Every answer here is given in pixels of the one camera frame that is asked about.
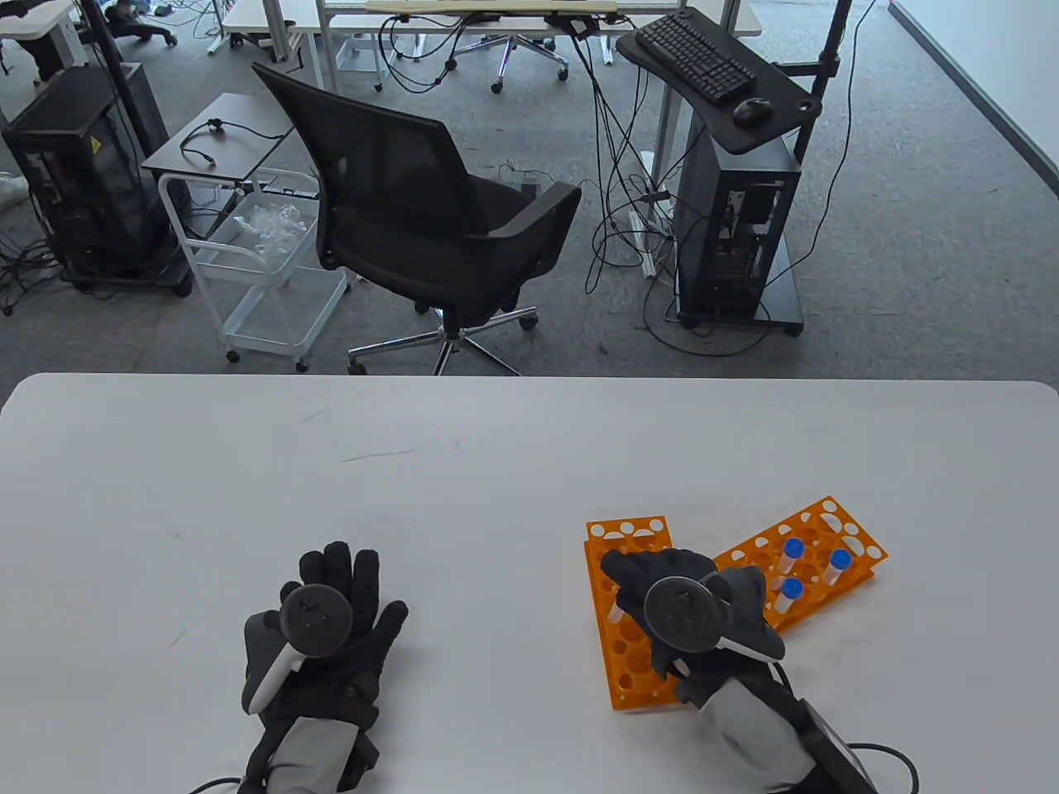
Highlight white wheeled cart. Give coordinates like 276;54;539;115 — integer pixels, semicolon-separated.
141;92;351;373

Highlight person's left forearm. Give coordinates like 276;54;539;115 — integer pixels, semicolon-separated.
242;713;381;794

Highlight black keyboard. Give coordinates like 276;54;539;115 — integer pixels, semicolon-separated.
635;13;759;107

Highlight black cable with plug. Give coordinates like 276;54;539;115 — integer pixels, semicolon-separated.
180;118;287;167

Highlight black metal pole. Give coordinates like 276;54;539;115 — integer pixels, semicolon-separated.
793;0;854;164
81;0;170;154

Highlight white desk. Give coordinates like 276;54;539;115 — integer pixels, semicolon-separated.
207;0;764;93
0;0;90;88

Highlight chrome chair base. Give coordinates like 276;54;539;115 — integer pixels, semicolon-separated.
449;36;572;94

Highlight white power strip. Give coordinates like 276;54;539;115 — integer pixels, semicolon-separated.
627;207;660;279

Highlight clear plastic bags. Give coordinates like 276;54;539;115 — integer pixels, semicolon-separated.
231;202;312;259

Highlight person's left hand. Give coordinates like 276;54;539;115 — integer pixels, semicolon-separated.
242;542;410;733

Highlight black mesh office chair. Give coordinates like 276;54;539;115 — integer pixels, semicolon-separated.
251;62;583;377

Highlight bundle of black cables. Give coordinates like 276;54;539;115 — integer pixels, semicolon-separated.
582;31;689;295

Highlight black keyboard tray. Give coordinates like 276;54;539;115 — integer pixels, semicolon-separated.
616;12;822;155

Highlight black computer case on wheels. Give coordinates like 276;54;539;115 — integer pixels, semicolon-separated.
2;62;194;299

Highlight person's right forearm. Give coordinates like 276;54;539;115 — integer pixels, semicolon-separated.
677;660;828;794

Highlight orange tube rack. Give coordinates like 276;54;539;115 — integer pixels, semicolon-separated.
584;516;706;711
713;495;889;637

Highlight long black cable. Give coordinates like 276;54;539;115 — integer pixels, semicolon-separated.
641;0;879;358

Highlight black computer tower on stand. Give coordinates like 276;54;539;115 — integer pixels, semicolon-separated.
672;124;805;337

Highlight black and white left hand controller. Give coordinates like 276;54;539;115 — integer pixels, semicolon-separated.
242;582;353;716

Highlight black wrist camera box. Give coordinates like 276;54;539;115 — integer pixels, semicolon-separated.
778;695;879;794

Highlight person's right hand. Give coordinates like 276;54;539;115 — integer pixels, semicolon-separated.
600;548;787;706

